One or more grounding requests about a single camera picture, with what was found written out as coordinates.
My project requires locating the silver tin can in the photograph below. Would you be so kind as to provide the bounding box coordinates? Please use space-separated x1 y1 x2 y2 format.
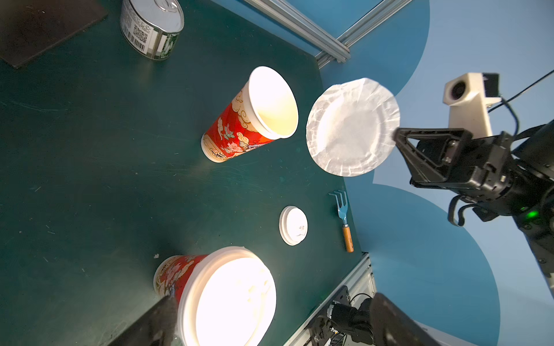
120 0 185 61

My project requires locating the back aluminium frame bar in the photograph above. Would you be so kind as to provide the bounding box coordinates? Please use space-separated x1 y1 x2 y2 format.
245 0 351 63

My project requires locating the blue garden fork wooden handle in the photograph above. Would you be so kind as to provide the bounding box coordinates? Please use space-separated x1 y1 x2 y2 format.
329 190 354 253

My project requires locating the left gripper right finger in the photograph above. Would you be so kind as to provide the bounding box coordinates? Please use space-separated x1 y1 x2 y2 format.
369 293 439 346

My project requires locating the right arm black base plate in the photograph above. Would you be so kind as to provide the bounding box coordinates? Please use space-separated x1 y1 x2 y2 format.
308 285 375 345

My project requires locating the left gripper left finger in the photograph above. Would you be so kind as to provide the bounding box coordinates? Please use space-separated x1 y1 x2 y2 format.
109 296 177 346

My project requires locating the red paper cup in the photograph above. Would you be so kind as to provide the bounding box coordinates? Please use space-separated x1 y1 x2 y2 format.
201 66 299 163
153 246 278 346

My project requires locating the white cup lid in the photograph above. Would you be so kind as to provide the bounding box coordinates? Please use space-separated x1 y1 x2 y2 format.
278 206 308 246
177 246 278 346

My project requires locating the aluminium front rail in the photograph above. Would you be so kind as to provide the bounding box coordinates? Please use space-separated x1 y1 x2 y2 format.
284 252 377 345

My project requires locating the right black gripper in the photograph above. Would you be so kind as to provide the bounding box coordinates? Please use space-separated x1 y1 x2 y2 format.
393 128 537 216

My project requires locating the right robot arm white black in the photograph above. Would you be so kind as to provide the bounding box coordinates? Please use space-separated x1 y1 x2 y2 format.
393 123 553 285

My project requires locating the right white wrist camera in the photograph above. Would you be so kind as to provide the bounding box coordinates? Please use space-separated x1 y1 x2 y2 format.
443 72 501 138

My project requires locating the right aluminium frame post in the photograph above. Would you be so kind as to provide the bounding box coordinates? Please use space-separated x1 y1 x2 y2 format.
330 0 412 49

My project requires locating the brown square tree base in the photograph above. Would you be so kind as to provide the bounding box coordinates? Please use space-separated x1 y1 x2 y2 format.
1 1 108 69

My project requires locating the round leak-proof paper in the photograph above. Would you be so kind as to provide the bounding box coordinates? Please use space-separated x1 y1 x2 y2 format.
306 78 400 177

